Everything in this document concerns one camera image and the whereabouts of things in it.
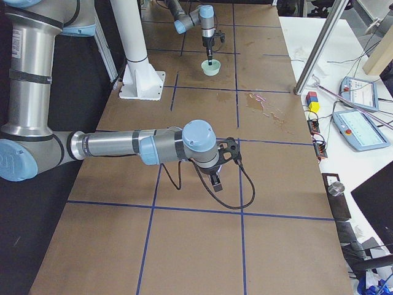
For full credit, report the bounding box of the blue block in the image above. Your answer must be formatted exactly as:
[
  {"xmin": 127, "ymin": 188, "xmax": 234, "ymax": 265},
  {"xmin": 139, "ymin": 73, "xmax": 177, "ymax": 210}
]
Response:
[{"xmin": 306, "ymin": 96, "xmax": 319, "ymax": 105}]

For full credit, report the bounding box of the aluminium frame post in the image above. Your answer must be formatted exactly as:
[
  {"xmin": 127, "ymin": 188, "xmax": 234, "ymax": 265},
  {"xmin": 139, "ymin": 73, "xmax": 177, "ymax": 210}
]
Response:
[{"xmin": 294, "ymin": 0, "xmax": 348, "ymax": 95}]

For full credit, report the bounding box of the near teach pendant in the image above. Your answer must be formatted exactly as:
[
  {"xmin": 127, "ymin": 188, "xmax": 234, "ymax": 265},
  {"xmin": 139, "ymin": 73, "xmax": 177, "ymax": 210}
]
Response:
[{"xmin": 332, "ymin": 110, "xmax": 391, "ymax": 152}]

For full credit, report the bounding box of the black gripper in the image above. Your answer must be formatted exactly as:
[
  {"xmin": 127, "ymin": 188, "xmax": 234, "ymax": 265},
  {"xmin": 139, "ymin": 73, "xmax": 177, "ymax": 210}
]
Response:
[
  {"xmin": 198, "ymin": 165, "xmax": 223, "ymax": 192},
  {"xmin": 202, "ymin": 36, "xmax": 215, "ymax": 66}
]

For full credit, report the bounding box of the teach pendant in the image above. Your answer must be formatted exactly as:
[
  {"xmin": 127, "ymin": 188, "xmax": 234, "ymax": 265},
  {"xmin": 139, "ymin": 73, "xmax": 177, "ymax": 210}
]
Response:
[
  {"xmin": 332, "ymin": 110, "xmax": 391, "ymax": 152},
  {"xmin": 339, "ymin": 76, "xmax": 379, "ymax": 112}
]

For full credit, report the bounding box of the far teach pendant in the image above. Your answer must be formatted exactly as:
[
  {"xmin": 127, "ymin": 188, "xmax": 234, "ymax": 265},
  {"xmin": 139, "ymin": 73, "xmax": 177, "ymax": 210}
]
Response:
[{"xmin": 339, "ymin": 76, "xmax": 379, "ymax": 112}]

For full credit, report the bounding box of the yellow block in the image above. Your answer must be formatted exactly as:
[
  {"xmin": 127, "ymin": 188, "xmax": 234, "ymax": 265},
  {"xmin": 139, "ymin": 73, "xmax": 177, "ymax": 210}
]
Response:
[{"xmin": 308, "ymin": 101, "xmax": 320, "ymax": 113}]

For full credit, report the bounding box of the black connector with cables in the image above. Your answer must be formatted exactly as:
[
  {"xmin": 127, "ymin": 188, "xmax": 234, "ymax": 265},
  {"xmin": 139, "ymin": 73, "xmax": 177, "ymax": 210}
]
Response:
[{"xmin": 307, "ymin": 119, "xmax": 320, "ymax": 135}]

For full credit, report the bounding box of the wooden beam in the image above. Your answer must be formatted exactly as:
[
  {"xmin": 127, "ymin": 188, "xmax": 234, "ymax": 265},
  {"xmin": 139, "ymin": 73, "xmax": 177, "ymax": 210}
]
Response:
[{"xmin": 364, "ymin": 0, "xmax": 393, "ymax": 76}]

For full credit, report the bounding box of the red block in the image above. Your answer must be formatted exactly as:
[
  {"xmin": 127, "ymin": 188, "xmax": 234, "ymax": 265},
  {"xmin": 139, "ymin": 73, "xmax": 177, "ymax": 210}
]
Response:
[{"xmin": 306, "ymin": 91, "xmax": 317, "ymax": 100}]

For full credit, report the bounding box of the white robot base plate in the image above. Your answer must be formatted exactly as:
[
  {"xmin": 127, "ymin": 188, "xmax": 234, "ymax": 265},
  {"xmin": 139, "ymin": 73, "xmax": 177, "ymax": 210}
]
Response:
[{"xmin": 111, "ymin": 0, "xmax": 165, "ymax": 101}]

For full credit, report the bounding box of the light green ceramic bowl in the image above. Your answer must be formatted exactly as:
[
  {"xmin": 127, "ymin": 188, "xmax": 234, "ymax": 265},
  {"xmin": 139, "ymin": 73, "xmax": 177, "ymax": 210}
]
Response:
[{"xmin": 201, "ymin": 59, "xmax": 221, "ymax": 76}]

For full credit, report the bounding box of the silver metal cylinder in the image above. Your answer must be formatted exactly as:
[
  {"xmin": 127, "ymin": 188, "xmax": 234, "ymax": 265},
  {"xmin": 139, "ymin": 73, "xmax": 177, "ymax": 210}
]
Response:
[{"xmin": 327, "ymin": 181, "xmax": 345, "ymax": 197}]

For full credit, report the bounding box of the long metal grabber tool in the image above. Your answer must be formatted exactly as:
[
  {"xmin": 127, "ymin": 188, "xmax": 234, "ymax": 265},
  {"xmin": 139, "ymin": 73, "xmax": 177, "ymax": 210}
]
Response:
[{"xmin": 311, "ymin": 74, "xmax": 392, "ymax": 130}]

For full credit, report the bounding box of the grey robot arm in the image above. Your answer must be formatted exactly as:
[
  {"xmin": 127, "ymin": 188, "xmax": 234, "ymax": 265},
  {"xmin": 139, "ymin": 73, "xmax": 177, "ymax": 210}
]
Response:
[
  {"xmin": 1, "ymin": 1, "xmax": 223, "ymax": 192},
  {"xmin": 164, "ymin": 0, "xmax": 216, "ymax": 66}
]

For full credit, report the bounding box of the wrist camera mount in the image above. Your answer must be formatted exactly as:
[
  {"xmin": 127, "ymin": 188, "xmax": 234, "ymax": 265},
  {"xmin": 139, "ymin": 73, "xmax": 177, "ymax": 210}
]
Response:
[{"xmin": 217, "ymin": 137, "xmax": 242, "ymax": 166}]

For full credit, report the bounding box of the dark metal stand block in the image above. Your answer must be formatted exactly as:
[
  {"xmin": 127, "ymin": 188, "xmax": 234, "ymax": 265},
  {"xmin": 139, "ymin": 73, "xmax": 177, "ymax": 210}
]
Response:
[{"xmin": 322, "ymin": 173, "xmax": 351, "ymax": 221}]

